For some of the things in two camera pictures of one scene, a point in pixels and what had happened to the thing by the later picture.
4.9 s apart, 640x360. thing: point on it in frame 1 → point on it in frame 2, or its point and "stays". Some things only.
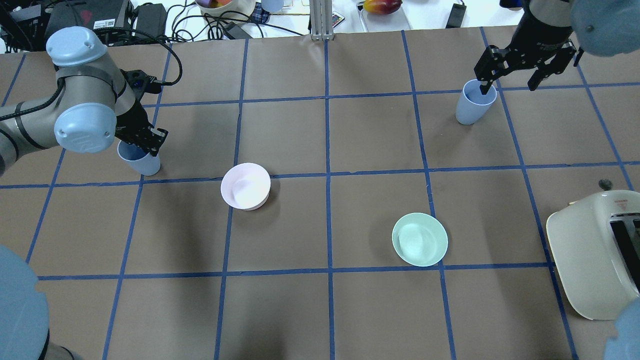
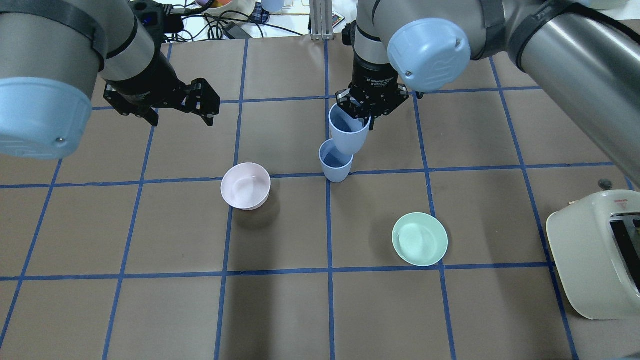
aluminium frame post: (321, 19) stays
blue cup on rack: (272, 5) stays
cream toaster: (595, 246) stays
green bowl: (419, 239) stays
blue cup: (473, 105) → (349, 134)
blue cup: (141, 160) → (337, 165)
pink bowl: (246, 186) stays
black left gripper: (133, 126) → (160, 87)
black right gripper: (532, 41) → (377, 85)
